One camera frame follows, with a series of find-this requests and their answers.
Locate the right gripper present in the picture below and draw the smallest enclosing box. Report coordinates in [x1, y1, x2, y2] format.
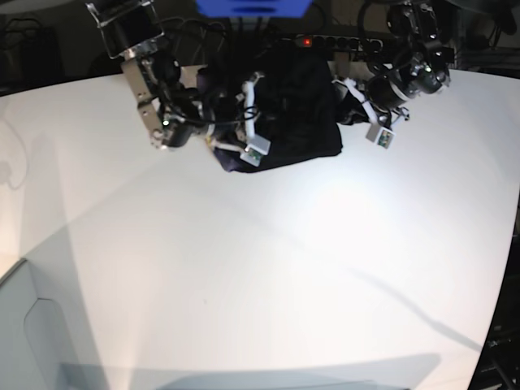
[202, 71, 265, 153]

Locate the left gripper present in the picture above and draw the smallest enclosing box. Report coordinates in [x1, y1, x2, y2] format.
[332, 78, 410, 126]

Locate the black T-shirt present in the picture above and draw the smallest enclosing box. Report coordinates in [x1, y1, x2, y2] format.
[212, 46, 343, 174]

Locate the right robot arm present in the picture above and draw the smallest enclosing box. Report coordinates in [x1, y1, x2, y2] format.
[85, 1, 271, 158]

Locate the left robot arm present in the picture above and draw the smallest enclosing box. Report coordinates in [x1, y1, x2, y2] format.
[336, 1, 451, 128]

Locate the black power strip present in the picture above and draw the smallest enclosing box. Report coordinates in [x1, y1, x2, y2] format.
[282, 35, 363, 53]

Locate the blue box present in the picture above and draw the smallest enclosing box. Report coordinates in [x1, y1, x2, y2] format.
[196, 0, 312, 18]

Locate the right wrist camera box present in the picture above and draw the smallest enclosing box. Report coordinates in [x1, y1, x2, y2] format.
[240, 135, 271, 167]

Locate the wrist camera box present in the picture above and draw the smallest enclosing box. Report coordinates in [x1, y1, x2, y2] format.
[366, 123, 395, 150]
[240, 135, 271, 167]

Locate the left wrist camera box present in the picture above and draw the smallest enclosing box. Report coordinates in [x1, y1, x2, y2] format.
[366, 123, 395, 150]

